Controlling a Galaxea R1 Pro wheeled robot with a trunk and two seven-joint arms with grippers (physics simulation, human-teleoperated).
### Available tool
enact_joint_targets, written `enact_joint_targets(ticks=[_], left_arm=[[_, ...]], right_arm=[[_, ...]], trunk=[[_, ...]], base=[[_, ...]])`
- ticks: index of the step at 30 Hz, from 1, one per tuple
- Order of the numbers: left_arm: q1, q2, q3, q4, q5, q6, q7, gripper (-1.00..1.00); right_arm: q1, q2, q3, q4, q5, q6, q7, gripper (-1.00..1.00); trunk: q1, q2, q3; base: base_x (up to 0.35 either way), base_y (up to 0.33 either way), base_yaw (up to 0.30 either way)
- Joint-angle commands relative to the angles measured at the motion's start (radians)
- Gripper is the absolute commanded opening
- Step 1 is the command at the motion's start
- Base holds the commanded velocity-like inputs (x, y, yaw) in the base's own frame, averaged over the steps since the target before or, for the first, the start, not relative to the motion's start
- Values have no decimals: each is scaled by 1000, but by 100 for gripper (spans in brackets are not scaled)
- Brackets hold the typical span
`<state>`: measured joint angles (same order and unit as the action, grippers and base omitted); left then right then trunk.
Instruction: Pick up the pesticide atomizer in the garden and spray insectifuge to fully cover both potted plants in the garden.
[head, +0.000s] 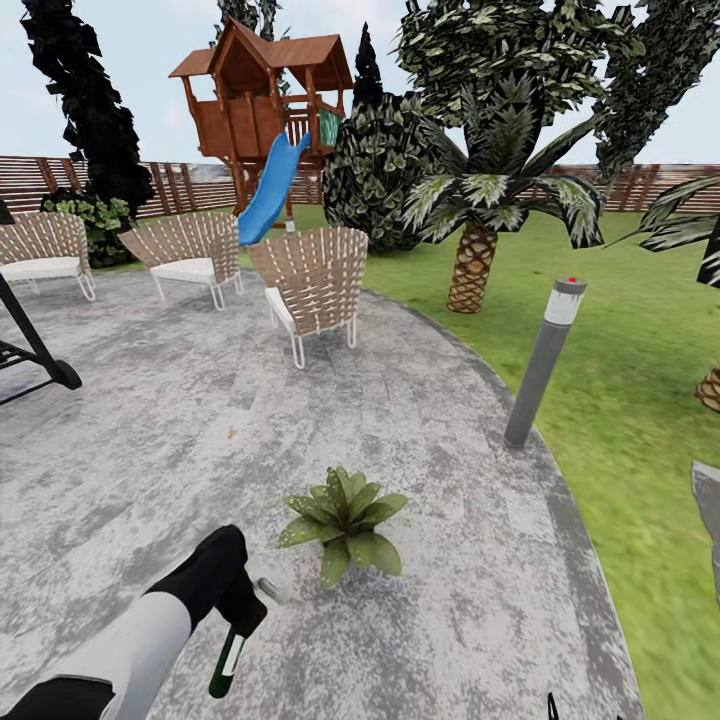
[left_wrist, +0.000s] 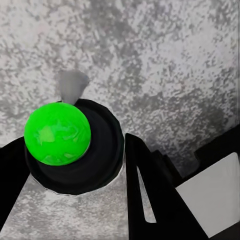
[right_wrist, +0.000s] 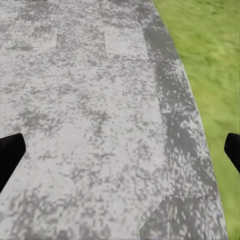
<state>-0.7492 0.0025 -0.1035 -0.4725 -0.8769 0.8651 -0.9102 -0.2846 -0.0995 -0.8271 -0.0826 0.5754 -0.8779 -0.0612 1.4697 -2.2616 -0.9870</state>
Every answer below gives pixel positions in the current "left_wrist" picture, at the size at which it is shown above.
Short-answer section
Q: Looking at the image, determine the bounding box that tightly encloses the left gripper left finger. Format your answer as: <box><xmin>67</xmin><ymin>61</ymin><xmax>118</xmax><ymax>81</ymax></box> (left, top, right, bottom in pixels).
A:
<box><xmin>0</xmin><ymin>136</ymin><xmax>31</xmax><ymax>232</ymax></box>

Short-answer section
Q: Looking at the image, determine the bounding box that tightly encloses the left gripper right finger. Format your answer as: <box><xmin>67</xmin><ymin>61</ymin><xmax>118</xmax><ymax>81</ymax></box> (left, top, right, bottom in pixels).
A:
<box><xmin>124</xmin><ymin>133</ymin><xmax>210</xmax><ymax>240</ymax></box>

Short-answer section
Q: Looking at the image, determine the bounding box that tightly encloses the insectifuge atomizer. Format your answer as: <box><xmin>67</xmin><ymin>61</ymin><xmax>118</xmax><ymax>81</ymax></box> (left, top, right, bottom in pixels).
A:
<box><xmin>24</xmin><ymin>68</ymin><xmax>125</xmax><ymax>196</ymax></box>

